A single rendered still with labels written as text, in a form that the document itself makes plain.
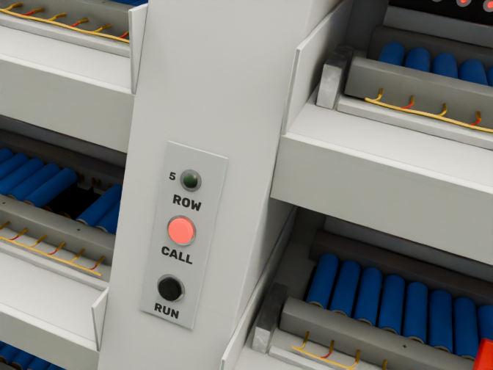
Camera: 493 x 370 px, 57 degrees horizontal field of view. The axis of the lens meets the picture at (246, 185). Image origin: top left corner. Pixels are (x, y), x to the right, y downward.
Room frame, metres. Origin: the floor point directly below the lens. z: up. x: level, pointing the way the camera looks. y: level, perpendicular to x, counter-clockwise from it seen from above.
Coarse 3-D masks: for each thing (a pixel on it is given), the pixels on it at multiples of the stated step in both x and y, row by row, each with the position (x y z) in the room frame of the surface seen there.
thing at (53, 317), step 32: (32, 128) 0.49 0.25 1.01; (96, 192) 0.46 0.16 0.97; (0, 256) 0.35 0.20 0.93; (64, 256) 0.36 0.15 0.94; (0, 288) 0.32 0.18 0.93; (32, 288) 0.32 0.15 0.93; (64, 288) 0.33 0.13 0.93; (0, 320) 0.30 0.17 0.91; (32, 320) 0.30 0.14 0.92; (64, 320) 0.30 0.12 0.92; (96, 320) 0.27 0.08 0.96; (32, 352) 0.31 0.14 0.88; (64, 352) 0.29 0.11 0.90; (96, 352) 0.28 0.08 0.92
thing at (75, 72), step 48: (0, 0) 0.39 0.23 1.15; (48, 0) 0.37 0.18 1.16; (96, 0) 0.37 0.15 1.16; (144, 0) 0.41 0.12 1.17; (0, 48) 0.32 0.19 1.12; (48, 48) 0.33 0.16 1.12; (96, 48) 0.34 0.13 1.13; (0, 96) 0.31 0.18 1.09; (48, 96) 0.30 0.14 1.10; (96, 96) 0.29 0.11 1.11
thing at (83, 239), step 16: (0, 208) 0.38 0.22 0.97; (16, 208) 0.38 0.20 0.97; (32, 208) 0.38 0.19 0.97; (0, 224) 0.38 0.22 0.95; (16, 224) 0.38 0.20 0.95; (32, 224) 0.37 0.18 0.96; (48, 224) 0.37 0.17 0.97; (64, 224) 0.37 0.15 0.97; (80, 224) 0.37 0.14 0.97; (48, 240) 0.37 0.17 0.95; (64, 240) 0.36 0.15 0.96; (80, 240) 0.36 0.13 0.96; (96, 240) 0.36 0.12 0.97; (112, 240) 0.36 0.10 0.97; (48, 256) 0.35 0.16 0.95; (96, 256) 0.36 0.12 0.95; (112, 256) 0.35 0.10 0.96; (96, 272) 0.34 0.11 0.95
